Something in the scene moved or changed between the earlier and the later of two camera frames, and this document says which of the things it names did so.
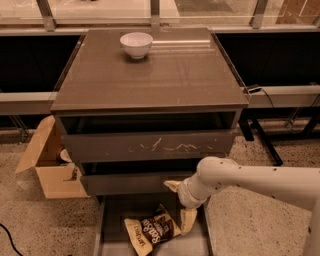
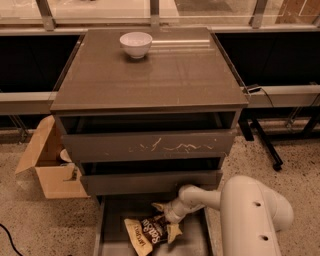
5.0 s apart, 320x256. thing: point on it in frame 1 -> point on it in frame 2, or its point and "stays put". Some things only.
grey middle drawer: [134, 177] stays put
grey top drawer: [97, 137] stays put
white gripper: [185, 195] -> [172, 213]
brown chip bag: [151, 229] stays put
